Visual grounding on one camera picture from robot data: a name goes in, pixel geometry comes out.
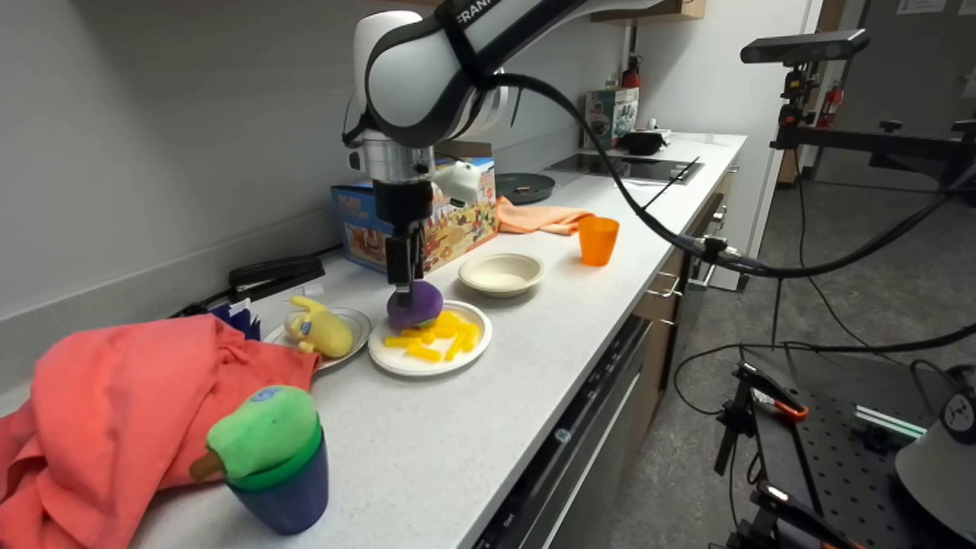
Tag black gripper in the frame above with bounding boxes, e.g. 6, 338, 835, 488
376, 180, 438, 293

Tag purple plush toy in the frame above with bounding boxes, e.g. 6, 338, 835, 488
385, 277, 448, 332

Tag yellow plush food pieces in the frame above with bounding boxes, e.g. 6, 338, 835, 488
382, 307, 486, 366

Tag silver metal plate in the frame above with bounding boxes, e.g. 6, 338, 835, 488
266, 305, 376, 374

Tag white round plate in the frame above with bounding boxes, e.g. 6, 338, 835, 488
365, 299, 495, 381

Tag white plush toy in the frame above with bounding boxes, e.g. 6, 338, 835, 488
436, 160, 486, 209

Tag yellow plush toy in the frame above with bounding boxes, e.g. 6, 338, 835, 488
283, 293, 358, 360

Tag green plush toy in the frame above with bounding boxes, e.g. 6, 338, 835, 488
190, 381, 323, 488

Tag colourful printed cardboard box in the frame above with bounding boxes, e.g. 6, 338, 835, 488
330, 157, 501, 276

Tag cream ceramic bowl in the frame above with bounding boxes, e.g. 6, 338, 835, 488
459, 251, 545, 299

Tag black stapler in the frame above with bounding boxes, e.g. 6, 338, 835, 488
225, 253, 330, 305

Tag peach cloth with orange trim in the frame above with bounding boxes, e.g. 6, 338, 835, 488
495, 198, 596, 237

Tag black frying pan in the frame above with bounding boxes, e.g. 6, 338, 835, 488
495, 171, 559, 209

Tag small blue object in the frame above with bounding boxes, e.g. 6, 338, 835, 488
211, 299, 266, 343

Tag orange plastic cup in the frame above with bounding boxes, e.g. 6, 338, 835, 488
578, 214, 621, 268

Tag black induction cooktop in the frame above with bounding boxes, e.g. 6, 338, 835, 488
545, 150, 704, 186

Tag green white carton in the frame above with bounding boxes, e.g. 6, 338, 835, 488
584, 90, 621, 150

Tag dark blue plastic cup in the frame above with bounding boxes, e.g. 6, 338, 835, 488
222, 424, 333, 537

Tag wooden cabinet drawer front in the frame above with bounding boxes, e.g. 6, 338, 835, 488
629, 192, 728, 451

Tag black cooking pot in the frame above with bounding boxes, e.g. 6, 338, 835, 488
613, 127, 672, 160

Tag salmon red cloth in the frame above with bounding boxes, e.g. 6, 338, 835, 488
0, 316, 323, 549

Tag black clamp stand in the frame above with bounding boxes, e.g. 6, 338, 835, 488
710, 360, 817, 481

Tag black perforated table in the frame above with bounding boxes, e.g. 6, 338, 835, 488
751, 348, 976, 549

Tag grey round base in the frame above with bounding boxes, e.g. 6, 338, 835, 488
895, 391, 976, 547

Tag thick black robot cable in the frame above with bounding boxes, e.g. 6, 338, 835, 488
486, 69, 976, 285

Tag wooden wall shelf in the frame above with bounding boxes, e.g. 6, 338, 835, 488
590, 0, 710, 24

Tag black stereo camera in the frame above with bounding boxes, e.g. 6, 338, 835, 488
737, 24, 876, 66

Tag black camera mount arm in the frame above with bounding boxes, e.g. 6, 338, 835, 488
771, 57, 976, 190

